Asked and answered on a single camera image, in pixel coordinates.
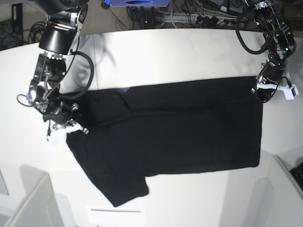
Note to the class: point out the white power strip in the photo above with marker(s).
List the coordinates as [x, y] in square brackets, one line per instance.
[196, 20]

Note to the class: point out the white partition panel right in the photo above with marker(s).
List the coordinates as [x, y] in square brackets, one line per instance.
[287, 206]

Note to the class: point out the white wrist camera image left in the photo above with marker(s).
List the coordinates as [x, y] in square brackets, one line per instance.
[57, 133]

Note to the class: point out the white partition panel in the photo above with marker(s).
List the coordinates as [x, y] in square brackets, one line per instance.
[38, 208]
[287, 206]

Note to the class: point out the blue box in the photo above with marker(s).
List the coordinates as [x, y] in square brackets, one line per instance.
[125, 3]

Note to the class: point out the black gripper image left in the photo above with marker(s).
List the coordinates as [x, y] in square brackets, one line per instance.
[64, 115]

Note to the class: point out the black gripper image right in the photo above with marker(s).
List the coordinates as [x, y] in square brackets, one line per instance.
[269, 75]

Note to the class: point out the black T-shirt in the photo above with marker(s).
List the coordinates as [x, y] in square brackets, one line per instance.
[176, 128]

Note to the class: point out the black cabinet edge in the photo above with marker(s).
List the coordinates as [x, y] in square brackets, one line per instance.
[17, 22]

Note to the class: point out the white partition panel left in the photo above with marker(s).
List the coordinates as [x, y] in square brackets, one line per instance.
[38, 208]

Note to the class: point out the black keyboard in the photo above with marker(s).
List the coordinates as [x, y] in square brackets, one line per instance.
[297, 173]

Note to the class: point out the white table slot plate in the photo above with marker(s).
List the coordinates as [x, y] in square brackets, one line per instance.
[115, 210]

